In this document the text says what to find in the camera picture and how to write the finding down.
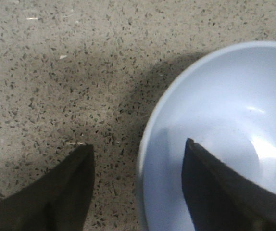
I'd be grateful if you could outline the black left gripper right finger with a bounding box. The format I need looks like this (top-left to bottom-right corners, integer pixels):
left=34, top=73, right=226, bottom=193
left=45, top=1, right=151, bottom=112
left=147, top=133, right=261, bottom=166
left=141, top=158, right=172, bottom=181
left=181, top=138, right=276, bottom=231

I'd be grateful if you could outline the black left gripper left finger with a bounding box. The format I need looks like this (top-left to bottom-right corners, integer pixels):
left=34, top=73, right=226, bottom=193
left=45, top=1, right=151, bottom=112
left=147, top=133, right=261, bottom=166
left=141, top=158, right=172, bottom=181
left=0, top=145, right=94, bottom=231

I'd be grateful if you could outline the blue bowl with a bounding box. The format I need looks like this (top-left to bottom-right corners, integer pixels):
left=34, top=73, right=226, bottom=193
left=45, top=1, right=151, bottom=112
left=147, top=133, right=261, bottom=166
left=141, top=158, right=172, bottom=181
left=136, top=41, right=276, bottom=231

